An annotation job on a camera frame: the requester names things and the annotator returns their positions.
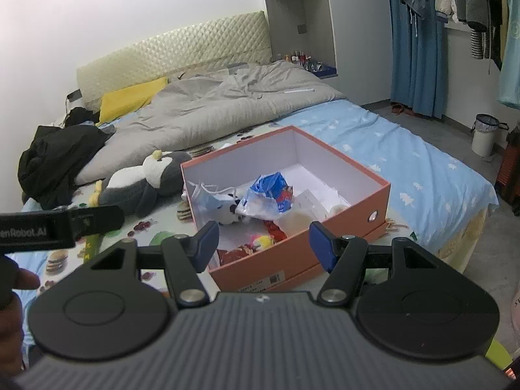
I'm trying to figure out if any panda plush toy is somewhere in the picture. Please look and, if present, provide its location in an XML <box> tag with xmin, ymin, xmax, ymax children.
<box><xmin>215</xmin><ymin>189</ymin><xmax>244</xmax><ymax>226</ymax></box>

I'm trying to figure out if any cream quilted headboard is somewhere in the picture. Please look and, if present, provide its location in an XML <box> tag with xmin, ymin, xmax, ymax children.
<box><xmin>76</xmin><ymin>11</ymin><xmax>272</xmax><ymax>108</ymax></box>

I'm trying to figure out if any grey wardrobe cabinet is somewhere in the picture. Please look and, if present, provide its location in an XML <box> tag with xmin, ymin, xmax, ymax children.
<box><xmin>260</xmin><ymin>0</ymin><xmax>393</xmax><ymax>104</ymax></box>

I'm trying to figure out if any striped hanging shirt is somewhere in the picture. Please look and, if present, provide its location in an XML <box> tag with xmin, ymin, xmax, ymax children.
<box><xmin>471</xmin><ymin>28</ymin><xmax>492</xmax><ymax>60</ymax></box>

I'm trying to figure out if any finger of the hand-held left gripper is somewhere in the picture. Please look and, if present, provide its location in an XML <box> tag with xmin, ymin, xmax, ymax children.
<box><xmin>70</xmin><ymin>205</ymin><xmax>125</xmax><ymax>239</ymax></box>

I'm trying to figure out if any white embossed tissue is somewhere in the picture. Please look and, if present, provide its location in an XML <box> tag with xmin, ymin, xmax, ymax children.
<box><xmin>303</xmin><ymin>187</ymin><xmax>351</xmax><ymax>218</ymax></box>

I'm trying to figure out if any red snack packet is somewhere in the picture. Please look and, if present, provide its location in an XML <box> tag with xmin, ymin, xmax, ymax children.
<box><xmin>217</xmin><ymin>248</ymin><xmax>254</xmax><ymax>269</ymax></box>
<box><xmin>264</xmin><ymin>221</ymin><xmax>287</xmax><ymax>244</ymax></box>

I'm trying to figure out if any white trash bin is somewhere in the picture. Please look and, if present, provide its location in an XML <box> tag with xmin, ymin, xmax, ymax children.
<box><xmin>471</xmin><ymin>114</ymin><xmax>509</xmax><ymax>158</ymax></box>

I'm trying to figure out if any yellow pillow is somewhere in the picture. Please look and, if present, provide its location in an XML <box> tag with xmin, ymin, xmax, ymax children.
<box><xmin>98</xmin><ymin>77</ymin><xmax>169</xmax><ymax>124</ymax></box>

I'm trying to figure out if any grey duvet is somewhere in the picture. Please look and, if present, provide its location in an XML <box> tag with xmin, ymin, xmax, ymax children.
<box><xmin>75</xmin><ymin>60</ymin><xmax>348</xmax><ymax>185</ymax></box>

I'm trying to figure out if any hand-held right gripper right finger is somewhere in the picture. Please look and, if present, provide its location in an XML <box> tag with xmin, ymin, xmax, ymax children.
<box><xmin>309</xmin><ymin>221</ymin><xmax>438</xmax><ymax>306</ymax></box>

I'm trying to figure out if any small pink yellow toy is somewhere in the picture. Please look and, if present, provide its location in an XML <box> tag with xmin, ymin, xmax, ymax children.
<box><xmin>250</xmin><ymin>233</ymin><xmax>275</xmax><ymax>253</ymax></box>

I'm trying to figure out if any brown slipper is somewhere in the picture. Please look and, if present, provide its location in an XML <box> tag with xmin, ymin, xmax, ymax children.
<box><xmin>390</xmin><ymin>103</ymin><xmax>419</xmax><ymax>117</ymax></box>

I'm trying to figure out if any person's left hand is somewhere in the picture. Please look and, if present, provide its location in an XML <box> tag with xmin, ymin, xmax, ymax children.
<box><xmin>0</xmin><ymin>270</ymin><xmax>42</xmax><ymax>374</ymax></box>

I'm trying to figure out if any orange cardboard box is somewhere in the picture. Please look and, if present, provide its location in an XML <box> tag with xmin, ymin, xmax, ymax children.
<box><xmin>180</xmin><ymin>125</ymin><xmax>391</xmax><ymax>293</ymax></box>

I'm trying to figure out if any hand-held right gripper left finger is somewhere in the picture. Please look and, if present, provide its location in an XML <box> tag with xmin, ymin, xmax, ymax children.
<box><xmin>89</xmin><ymin>220</ymin><xmax>220</xmax><ymax>308</ymax></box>

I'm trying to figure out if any grey hanging coat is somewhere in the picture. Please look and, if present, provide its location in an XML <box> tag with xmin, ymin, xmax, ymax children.
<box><xmin>453</xmin><ymin>0</ymin><xmax>490</xmax><ymax>33</ymax></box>

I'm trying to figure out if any light blue hanging garment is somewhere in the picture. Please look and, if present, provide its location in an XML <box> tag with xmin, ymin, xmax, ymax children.
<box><xmin>498</xmin><ymin>0</ymin><xmax>520</xmax><ymax>110</ymax></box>

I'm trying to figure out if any black clothes pile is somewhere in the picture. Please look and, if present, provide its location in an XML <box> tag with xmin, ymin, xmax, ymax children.
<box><xmin>17</xmin><ymin>106</ymin><xmax>116</xmax><ymax>211</ymax></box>

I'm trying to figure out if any grey white penguin plush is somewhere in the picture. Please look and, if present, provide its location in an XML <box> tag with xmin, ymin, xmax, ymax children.
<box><xmin>88</xmin><ymin>150</ymin><xmax>193</xmax><ymax>218</ymax></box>

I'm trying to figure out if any blue white plastic bag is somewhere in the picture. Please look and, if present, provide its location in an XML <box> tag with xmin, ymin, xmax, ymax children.
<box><xmin>235</xmin><ymin>171</ymin><xmax>295</xmax><ymax>222</ymax></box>

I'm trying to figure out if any brown wooden crate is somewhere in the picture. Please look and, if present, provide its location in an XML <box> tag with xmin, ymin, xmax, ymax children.
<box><xmin>496</xmin><ymin>146</ymin><xmax>520</xmax><ymax>204</ymax></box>

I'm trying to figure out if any blue curtain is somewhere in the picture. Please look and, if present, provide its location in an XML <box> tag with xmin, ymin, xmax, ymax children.
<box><xmin>386</xmin><ymin>0</ymin><xmax>448</xmax><ymax>120</ymax></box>

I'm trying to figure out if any blue face mask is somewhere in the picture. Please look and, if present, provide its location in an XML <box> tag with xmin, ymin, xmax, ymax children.
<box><xmin>189</xmin><ymin>182</ymin><xmax>233</xmax><ymax>216</ymax></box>

